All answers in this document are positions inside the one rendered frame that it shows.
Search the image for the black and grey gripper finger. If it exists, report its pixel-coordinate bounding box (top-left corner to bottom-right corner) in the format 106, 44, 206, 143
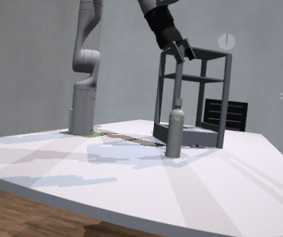
162, 42, 185, 65
177, 38, 196, 60

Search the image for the dark grey shelving unit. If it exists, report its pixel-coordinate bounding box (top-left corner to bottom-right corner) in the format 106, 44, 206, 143
153, 47, 232, 149

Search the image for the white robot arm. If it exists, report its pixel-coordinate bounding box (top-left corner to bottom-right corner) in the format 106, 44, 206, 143
68, 0, 103, 135

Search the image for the grey bottle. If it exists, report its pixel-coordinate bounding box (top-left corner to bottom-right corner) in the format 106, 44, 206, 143
165, 98, 184, 159

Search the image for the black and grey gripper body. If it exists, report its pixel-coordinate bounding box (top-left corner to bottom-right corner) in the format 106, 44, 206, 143
139, 0, 183, 49

